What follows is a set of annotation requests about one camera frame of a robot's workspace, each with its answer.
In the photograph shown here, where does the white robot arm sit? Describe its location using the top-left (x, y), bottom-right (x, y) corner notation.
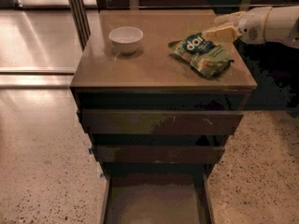
top-left (203, 6), bottom-right (299, 49)

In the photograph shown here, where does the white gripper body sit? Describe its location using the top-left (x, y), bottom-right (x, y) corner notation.
top-left (238, 7), bottom-right (273, 44)

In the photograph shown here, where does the open bottom drawer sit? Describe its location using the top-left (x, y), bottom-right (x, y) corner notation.
top-left (99, 174), bottom-right (215, 224)

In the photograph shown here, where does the white ceramic bowl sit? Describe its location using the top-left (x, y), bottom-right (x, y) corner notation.
top-left (108, 26), bottom-right (143, 55)

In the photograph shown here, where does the blue tape piece upper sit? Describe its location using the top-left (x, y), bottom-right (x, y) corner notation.
top-left (88, 148), bottom-right (93, 155)

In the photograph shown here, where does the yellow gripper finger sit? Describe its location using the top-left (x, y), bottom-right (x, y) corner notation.
top-left (215, 11), bottom-right (246, 25)
top-left (203, 22), bottom-right (242, 43)

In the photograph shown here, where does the brown drawer cabinet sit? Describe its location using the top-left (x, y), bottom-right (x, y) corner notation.
top-left (69, 8), bottom-right (258, 224)

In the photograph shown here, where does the middle drawer front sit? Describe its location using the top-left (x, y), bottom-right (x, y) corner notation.
top-left (93, 146), bottom-right (225, 164)

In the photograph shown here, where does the top drawer front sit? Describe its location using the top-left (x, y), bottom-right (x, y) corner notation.
top-left (80, 109), bottom-right (243, 135)

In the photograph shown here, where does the green rice chip bag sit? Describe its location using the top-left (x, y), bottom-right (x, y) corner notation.
top-left (168, 33), bottom-right (234, 79)

